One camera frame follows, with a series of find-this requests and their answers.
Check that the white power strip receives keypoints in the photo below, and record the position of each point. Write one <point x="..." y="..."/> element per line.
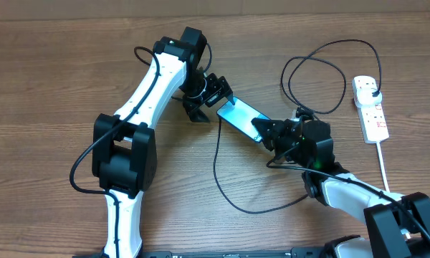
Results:
<point x="372" y="118"/>

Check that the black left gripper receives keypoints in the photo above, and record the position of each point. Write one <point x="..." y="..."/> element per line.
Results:
<point x="219" y="88"/>

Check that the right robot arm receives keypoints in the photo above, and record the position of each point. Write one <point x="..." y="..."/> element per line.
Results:
<point x="398" y="225"/>

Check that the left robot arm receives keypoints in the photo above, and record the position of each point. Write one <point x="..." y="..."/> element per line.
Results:
<point x="124" y="155"/>

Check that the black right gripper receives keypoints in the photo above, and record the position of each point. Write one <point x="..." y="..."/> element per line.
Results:
<point x="271" y="137"/>

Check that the blue Galaxy smartphone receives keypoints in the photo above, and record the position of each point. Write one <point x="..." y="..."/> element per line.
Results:
<point x="239" y="114"/>

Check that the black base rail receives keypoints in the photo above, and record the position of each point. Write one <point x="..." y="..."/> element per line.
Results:
<point x="295" y="252"/>

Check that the white charger plug adapter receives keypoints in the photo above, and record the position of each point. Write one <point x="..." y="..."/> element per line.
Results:
<point x="364" y="98"/>

